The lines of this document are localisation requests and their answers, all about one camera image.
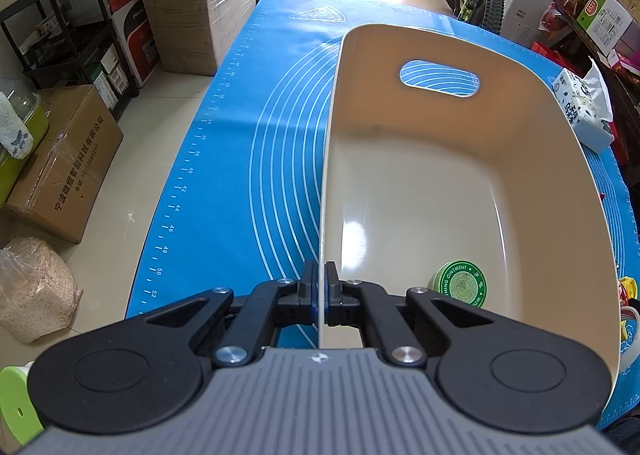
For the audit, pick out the green plastic stool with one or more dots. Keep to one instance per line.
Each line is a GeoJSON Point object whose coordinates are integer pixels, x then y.
{"type": "Point", "coordinates": [15, 405]}

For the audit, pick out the green and white carton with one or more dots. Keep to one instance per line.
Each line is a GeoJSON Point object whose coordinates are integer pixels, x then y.
{"type": "Point", "coordinates": [602, 17]}

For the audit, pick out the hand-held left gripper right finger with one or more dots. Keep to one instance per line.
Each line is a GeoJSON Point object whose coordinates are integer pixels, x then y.
{"type": "Point", "coordinates": [330, 296]}

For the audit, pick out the red and white appliance box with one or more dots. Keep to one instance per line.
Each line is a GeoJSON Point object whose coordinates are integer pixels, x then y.
{"type": "Point", "coordinates": [135, 35]}

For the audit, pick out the blue silicone baking mat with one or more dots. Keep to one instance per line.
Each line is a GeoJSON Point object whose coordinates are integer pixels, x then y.
{"type": "Point", "coordinates": [280, 135]}

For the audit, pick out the green round ointment tin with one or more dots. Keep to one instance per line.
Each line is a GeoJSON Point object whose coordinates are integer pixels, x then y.
{"type": "Point", "coordinates": [460, 286]}

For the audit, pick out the yellow plastic toy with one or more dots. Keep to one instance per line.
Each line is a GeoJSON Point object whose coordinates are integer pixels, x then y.
{"type": "Point", "coordinates": [629, 300]}

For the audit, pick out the cream plastic basket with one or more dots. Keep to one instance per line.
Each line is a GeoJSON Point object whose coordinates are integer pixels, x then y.
{"type": "Point", "coordinates": [425, 175]}

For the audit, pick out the taped brown cardboard box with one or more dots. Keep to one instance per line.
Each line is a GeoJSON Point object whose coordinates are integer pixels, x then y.
{"type": "Point", "coordinates": [70, 160]}

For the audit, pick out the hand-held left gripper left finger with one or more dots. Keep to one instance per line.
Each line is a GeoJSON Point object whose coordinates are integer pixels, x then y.
{"type": "Point", "coordinates": [313, 296]}

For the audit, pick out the plastic-wrapped large cardboard box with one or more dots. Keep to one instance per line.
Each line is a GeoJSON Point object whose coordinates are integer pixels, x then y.
{"type": "Point", "coordinates": [200, 25]}

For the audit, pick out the white tissue pack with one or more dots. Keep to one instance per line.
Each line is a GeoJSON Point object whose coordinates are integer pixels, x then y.
{"type": "Point", "coordinates": [582, 110]}

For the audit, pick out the green container with clear lid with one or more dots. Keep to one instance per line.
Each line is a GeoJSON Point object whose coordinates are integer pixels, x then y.
{"type": "Point", "coordinates": [37, 120]}

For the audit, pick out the white fluffy towel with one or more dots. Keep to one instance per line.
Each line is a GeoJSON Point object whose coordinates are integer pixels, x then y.
{"type": "Point", "coordinates": [12, 130]}

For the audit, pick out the clear bag of grain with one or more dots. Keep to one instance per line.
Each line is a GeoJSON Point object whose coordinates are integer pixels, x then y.
{"type": "Point", "coordinates": [35, 290]}

